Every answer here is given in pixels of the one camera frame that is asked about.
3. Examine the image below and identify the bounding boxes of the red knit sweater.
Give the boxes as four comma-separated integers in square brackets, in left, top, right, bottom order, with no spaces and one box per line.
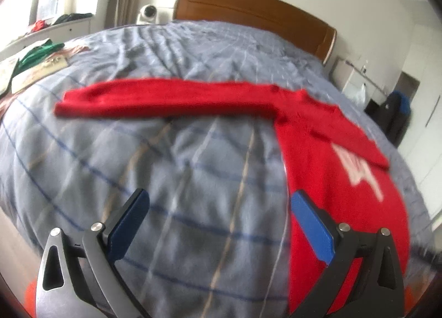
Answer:
[54,78,411,314]

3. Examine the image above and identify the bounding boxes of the dark clothes on bench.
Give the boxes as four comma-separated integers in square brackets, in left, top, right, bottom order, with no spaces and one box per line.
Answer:
[52,13,93,25]

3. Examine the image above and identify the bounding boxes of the orange trousers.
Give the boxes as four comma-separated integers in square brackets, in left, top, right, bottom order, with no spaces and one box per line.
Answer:
[23,279,37,318]

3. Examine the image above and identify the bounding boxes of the blue plaid bed duvet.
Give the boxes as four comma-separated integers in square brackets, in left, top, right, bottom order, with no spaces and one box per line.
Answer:
[1,21,433,317]

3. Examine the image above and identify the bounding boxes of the white wardrobe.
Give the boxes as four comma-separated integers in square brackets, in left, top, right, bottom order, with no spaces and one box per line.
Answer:
[399,25,441,219]

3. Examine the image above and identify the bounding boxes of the white plastic bag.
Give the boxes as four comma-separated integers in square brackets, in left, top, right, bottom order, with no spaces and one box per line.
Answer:
[342,83,366,109]

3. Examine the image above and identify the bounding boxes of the white bedside dresser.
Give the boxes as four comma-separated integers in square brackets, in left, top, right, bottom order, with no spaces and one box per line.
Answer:
[331,57,388,109]

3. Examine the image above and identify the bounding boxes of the beige flat pouch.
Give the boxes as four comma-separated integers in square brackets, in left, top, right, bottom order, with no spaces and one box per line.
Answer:
[10,55,68,93]

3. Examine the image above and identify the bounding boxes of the pink folded garment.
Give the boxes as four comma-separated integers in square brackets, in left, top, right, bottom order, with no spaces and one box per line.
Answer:
[1,40,89,117]

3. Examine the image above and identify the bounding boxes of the green folded garment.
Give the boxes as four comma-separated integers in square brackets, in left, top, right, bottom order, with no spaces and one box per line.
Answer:
[17,39,64,72]

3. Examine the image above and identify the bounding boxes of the white window bench drawers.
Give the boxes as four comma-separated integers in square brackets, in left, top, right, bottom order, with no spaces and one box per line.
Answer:
[1,17,94,61]

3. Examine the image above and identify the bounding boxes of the brown wooden headboard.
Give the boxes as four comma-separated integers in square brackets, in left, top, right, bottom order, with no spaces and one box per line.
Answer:
[172,0,337,64]

